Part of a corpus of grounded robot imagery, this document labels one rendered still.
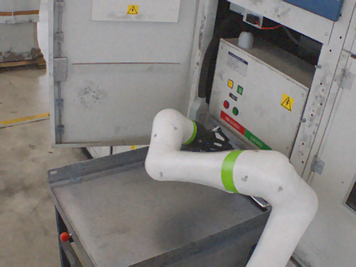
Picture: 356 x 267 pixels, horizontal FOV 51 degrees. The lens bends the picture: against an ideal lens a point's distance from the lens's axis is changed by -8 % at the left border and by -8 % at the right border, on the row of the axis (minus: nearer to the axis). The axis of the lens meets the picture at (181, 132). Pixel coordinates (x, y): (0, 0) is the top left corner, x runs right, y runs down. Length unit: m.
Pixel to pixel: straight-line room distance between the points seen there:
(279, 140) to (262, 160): 0.51
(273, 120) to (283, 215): 0.50
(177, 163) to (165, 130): 0.13
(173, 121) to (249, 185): 0.40
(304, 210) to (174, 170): 0.40
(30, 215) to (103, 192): 1.22
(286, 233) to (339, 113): 0.39
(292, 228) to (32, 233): 1.87
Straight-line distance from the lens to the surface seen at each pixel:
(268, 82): 1.48
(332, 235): 1.36
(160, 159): 1.26
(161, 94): 1.81
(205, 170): 1.11
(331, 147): 1.25
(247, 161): 1.01
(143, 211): 1.52
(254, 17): 1.46
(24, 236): 2.62
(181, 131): 1.31
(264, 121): 1.53
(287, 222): 1.09
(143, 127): 1.87
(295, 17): 1.31
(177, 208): 1.55
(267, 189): 0.98
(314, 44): 2.05
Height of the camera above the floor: 1.87
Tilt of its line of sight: 31 degrees down
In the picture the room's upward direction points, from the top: 8 degrees clockwise
